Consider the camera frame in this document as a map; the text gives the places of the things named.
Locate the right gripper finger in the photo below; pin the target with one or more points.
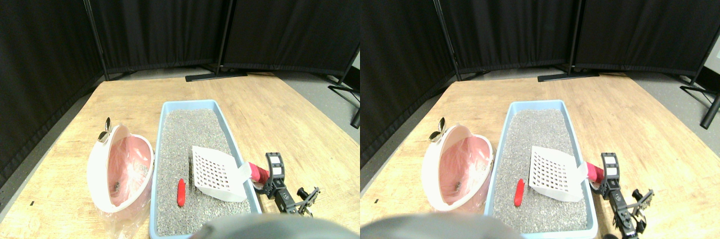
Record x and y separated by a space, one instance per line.
274 167
264 188
603 188
610 167

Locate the red lump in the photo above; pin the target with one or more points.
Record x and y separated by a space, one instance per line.
180 193
520 193

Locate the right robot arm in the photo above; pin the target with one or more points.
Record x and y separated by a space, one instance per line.
630 226

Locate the blue litter tray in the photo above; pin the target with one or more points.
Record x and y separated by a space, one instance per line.
174 138
526 138

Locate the black curtain stand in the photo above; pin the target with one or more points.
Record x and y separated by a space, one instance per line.
568 75
710 101
444 25
93 25
216 75
344 88

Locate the white bin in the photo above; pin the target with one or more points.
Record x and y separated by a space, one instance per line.
98 166
436 166

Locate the black bracket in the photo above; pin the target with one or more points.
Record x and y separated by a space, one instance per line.
308 197

